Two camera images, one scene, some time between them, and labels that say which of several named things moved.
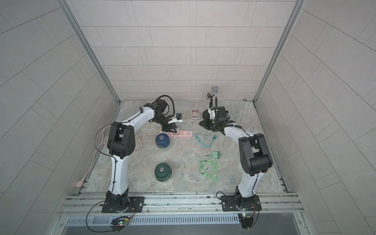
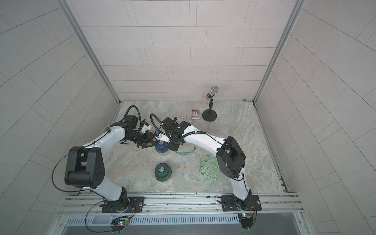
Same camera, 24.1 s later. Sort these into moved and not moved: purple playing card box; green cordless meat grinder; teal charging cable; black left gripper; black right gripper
Moved: black right gripper; black left gripper; teal charging cable
Not moved: green cordless meat grinder; purple playing card box
